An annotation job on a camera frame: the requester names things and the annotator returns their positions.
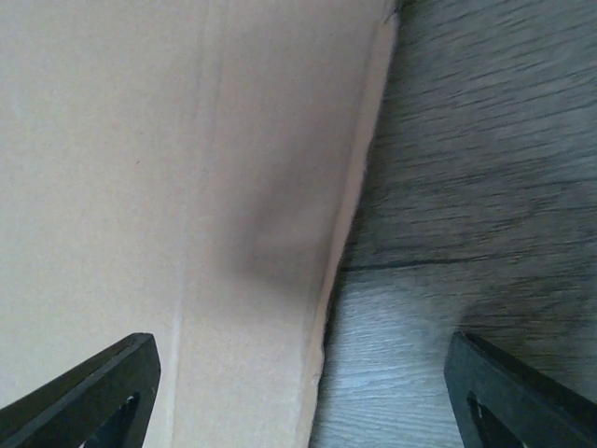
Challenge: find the cardboard box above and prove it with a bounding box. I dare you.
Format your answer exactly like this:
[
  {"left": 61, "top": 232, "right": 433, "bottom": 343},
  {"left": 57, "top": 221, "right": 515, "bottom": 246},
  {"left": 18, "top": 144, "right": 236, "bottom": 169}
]
[{"left": 1, "top": 1, "right": 398, "bottom": 447}]

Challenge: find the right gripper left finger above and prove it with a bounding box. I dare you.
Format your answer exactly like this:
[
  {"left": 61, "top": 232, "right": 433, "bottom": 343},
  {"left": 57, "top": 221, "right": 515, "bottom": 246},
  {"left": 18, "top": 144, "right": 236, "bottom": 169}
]
[{"left": 1, "top": 332, "right": 160, "bottom": 447}]

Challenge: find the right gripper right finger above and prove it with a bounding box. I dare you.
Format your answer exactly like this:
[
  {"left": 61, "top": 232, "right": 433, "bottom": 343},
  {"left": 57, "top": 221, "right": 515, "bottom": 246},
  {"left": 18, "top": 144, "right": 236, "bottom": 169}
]
[{"left": 444, "top": 332, "right": 596, "bottom": 447}]

